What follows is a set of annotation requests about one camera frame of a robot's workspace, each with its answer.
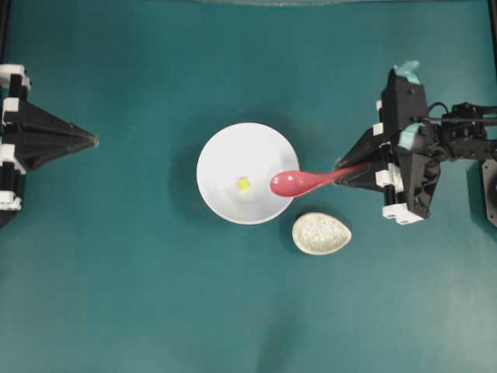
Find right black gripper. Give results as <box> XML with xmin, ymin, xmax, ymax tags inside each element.
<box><xmin>336</xmin><ymin>61</ymin><xmax>440</xmax><ymax>225</ymax></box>

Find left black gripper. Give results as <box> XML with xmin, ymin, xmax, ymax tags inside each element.
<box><xmin>1</xmin><ymin>64</ymin><xmax>98</xmax><ymax>228</ymax></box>

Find pink plastic spoon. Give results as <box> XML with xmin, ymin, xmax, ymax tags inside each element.
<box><xmin>269</xmin><ymin>163</ymin><xmax>370</xmax><ymax>197</ymax></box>

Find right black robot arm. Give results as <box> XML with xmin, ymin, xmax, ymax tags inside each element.
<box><xmin>335</xmin><ymin>61</ymin><xmax>496</xmax><ymax>225</ymax></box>

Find yellow hexagonal prism block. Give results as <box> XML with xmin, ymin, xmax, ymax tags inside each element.
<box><xmin>237</xmin><ymin>176</ymin><xmax>250</xmax><ymax>192</ymax></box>

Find white round bowl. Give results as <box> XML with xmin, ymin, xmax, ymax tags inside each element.
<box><xmin>196</xmin><ymin>123</ymin><xmax>300</xmax><ymax>225</ymax></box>

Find speckled egg-shaped dish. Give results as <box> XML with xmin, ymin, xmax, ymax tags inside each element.
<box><xmin>292</xmin><ymin>212</ymin><xmax>352</xmax><ymax>256</ymax></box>

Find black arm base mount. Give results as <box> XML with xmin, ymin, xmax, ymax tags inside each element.
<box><xmin>480</xmin><ymin>159</ymin><xmax>497</xmax><ymax>227</ymax></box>

